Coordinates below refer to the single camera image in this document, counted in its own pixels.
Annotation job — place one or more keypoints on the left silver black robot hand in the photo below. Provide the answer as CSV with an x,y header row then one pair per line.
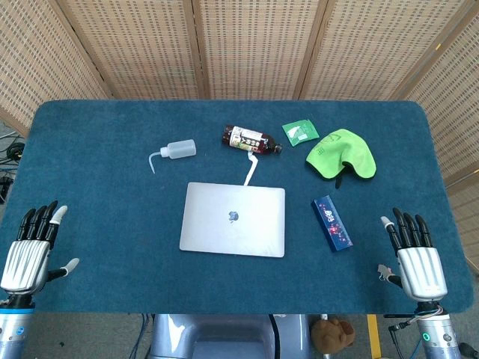
x,y
28,261

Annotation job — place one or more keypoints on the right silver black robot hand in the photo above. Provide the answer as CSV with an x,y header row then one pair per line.
x,y
421,269

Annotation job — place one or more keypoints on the silver laptop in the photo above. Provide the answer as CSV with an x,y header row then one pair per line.
x,y
232,235

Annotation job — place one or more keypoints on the blue carpeted table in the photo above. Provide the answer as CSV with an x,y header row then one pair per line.
x,y
112,224

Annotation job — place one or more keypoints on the wicker folding screen panel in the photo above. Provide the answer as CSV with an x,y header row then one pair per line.
x,y
456,112
142,48
37,56
254,48
374,48

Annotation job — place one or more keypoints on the silver robot torso base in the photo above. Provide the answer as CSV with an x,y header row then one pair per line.
x,y
224,336

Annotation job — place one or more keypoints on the yellow floor tape strip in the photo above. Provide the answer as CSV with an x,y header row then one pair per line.
x,y
373,336

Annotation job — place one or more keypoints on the dark blue printed box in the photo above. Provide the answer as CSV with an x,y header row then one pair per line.
x,y
331,222

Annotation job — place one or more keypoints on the brown plush toy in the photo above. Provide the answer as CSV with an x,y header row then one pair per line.
x,y
333,333

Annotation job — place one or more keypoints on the green microfiber cloth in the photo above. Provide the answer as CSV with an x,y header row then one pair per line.
x,y
337,153

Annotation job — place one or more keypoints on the green sachet packet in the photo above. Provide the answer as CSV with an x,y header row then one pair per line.
x,y
299,132

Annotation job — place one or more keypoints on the translucent squeeze wash bottle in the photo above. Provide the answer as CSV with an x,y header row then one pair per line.
x,y
181,147

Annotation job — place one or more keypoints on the brown tea bottle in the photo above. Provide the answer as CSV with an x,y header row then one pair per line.
x,y
247,140

